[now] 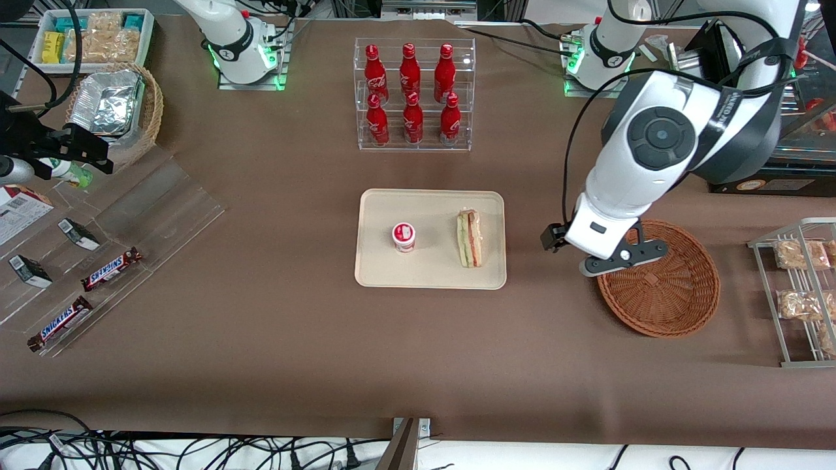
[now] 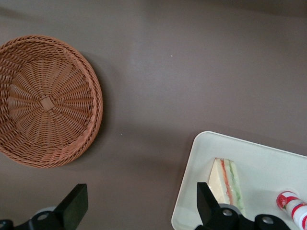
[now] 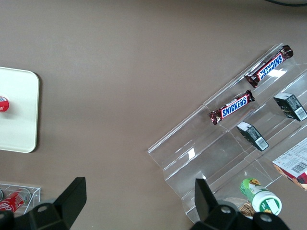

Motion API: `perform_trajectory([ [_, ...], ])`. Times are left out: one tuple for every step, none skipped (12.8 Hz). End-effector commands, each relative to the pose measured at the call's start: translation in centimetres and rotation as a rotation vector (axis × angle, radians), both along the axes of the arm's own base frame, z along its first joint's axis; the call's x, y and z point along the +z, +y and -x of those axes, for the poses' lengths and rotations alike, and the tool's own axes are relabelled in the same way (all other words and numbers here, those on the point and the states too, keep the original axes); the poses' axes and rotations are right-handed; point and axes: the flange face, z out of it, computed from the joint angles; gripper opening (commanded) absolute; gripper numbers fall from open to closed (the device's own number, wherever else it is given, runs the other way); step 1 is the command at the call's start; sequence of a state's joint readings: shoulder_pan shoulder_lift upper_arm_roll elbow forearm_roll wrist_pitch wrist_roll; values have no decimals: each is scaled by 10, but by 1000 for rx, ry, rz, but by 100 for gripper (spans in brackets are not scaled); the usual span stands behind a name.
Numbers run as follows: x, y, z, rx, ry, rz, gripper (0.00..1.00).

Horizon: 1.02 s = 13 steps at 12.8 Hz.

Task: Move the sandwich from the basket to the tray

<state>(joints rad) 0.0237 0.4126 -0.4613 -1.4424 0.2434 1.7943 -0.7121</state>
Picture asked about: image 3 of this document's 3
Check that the red white yogurt cup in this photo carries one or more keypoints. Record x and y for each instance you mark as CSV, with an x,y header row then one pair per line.
x,y
3,104

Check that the red cola bottle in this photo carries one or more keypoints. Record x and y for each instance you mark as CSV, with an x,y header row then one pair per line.
x,y
14,201

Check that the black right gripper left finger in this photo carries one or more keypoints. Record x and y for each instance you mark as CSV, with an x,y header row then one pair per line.
x,y
72,201

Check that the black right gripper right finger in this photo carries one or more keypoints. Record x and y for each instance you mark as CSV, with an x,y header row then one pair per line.
x,y
206,206

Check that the clear acrylic stepped display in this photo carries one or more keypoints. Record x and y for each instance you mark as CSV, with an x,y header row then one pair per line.
x,y
216,153

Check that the Snickers chocolate bar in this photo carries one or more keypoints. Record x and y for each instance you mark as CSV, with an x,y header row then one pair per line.
x,y
230,109
269,66

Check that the clear acrylic bottle rack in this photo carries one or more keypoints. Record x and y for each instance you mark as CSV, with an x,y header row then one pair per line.
x,y
33,198

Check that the beige plastic tray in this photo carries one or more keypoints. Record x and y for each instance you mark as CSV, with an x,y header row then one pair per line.
x,y
16,112

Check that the white red printed carton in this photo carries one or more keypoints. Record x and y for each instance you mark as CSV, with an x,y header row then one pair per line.
x,y
293,165

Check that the light wicker basket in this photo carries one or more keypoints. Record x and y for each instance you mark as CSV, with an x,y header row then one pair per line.
x,y
247,209

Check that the small black carton box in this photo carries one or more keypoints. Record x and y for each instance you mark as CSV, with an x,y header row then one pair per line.
x,y
290,106
253,135

